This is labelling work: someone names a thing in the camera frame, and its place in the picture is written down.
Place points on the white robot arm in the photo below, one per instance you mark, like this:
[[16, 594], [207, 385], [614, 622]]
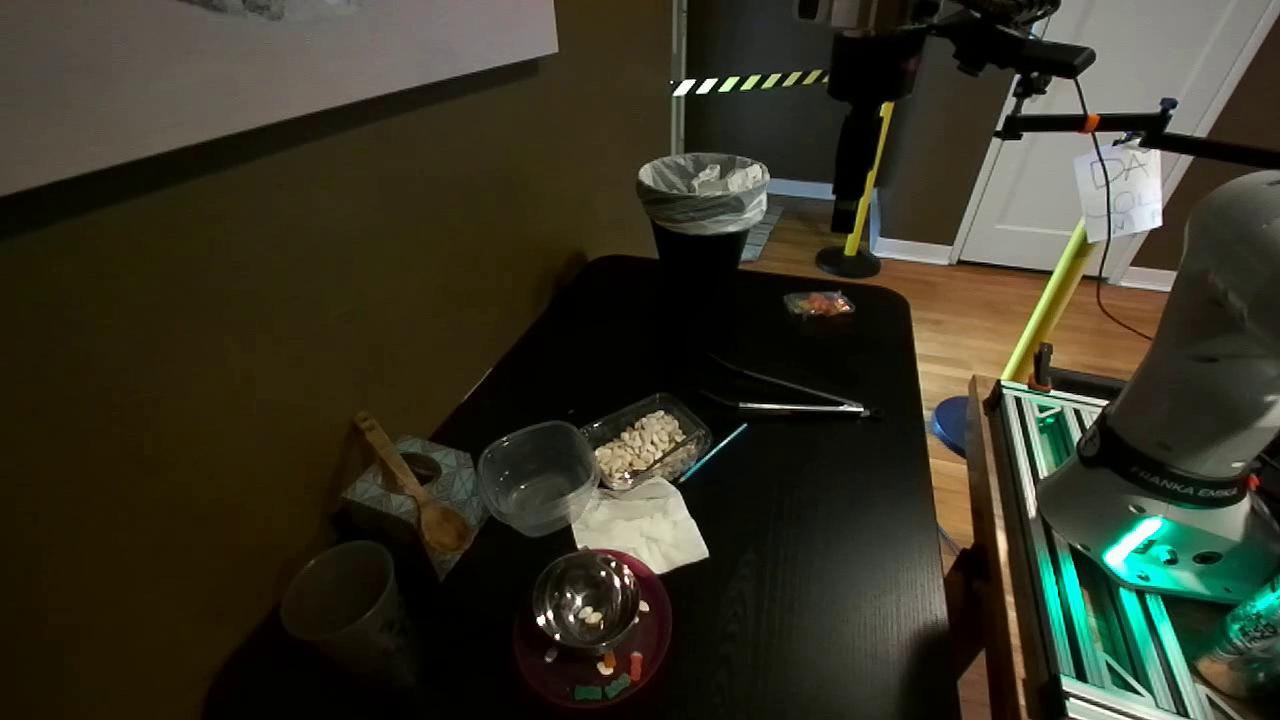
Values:
[[1160, 485]]

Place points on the silver metal bowl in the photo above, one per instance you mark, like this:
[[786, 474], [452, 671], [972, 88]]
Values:
[[584, 603]]

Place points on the clear tray of white seeds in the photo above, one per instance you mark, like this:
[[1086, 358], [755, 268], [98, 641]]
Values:
[[655, 438]]

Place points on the blue straw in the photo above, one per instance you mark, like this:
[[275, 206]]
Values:
[[704, 456]]

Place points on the white paper napkin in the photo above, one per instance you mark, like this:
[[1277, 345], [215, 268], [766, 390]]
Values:
[[647, 523]]

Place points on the trash bin with white liner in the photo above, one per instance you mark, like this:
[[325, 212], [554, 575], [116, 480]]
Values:
[[704, 206]]

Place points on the metal kitchen tongs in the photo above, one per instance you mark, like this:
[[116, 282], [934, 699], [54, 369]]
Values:
[[766, 395]]

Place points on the small candy packet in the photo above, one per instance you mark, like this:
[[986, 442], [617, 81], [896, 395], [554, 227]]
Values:
[[819, 305]]

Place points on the red plate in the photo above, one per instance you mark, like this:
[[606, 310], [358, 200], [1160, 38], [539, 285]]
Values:
[[584, 681]]

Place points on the white paper cup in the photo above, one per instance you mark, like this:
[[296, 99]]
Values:
[[347, 605]]

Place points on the yellow green pole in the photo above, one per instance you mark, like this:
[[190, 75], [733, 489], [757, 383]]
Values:
[[1044, 315]]

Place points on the camera on tripod stand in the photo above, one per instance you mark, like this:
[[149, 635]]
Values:
[[958, 60]]

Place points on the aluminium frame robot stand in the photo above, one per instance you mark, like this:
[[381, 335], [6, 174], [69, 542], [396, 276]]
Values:
[[1114, 603]]

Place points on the white framed wall board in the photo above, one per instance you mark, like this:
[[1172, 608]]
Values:
[[89, 86]]

